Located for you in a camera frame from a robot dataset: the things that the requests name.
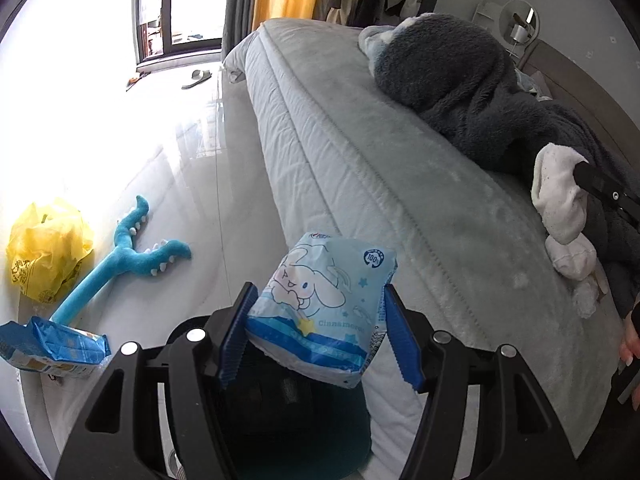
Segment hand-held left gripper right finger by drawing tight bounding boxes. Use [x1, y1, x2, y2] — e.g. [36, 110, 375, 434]
[382, 284, 583, 480]

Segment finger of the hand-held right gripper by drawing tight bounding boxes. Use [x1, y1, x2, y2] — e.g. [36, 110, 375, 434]
[572, 159, 640, 231]

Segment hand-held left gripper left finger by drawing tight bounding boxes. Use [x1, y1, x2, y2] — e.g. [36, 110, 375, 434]
[55, 281, 261, 480]

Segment light blue cartoon tissue packet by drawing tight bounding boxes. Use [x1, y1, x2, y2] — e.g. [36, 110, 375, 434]
[244, 232, 398, 388]

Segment dark trash bin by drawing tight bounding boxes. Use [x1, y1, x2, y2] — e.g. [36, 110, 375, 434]
[165, 315, 373, 480]

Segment person's right hand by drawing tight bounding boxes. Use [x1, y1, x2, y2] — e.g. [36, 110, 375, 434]
[617, 305, 640, 411]

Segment white fuzzy cloth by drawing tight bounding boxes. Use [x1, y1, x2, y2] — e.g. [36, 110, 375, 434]
[531, 142, 608, 318]

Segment grey brown headboard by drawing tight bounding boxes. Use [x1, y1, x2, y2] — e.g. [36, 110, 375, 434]
[517, 40, 640, 161]

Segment light blue quilt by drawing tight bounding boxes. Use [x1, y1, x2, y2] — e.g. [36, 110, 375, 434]
[515, 67, 553, 101]

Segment blue plush toy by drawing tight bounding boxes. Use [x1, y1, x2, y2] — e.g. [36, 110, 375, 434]
[50, 195, 193, 328]

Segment bed with grey sheet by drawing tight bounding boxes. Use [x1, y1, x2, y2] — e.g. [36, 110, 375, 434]
[222, 17, 640, 461]

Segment blue snack packet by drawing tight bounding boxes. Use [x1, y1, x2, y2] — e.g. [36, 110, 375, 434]
[0, 316, 112, 380]

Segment round mirror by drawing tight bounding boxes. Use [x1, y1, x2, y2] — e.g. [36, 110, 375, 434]
[499, 0, 540, 56]

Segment dark grey fleece blanket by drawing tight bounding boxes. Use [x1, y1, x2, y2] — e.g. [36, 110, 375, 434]
[357, 12, 640, 321]

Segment yellow plastic bag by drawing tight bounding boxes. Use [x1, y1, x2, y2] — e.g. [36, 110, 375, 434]
[6, 199, 96, 305]

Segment grey slipper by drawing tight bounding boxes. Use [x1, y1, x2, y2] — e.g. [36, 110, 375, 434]
[181, 69, 213, 90]

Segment dark framed window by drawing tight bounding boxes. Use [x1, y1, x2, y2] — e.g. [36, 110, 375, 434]
[132, 0, 236, 73]

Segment grey curtain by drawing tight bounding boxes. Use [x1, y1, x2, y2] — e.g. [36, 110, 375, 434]
[222, 0, 273, 56]

